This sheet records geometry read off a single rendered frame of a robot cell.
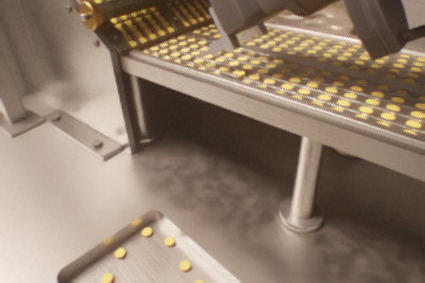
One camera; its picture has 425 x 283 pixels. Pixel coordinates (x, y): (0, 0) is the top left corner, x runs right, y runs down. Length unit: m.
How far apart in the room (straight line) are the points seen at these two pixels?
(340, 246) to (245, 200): 0.12
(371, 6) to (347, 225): 0.24
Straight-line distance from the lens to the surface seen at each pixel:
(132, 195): 0.43
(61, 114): 0.62
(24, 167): 0.53
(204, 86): 0.33
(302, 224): 0.38
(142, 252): 0.36
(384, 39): 0.27
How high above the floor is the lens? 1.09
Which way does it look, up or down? 33 degrees down
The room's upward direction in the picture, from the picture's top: 2 degrees counter-clockwise
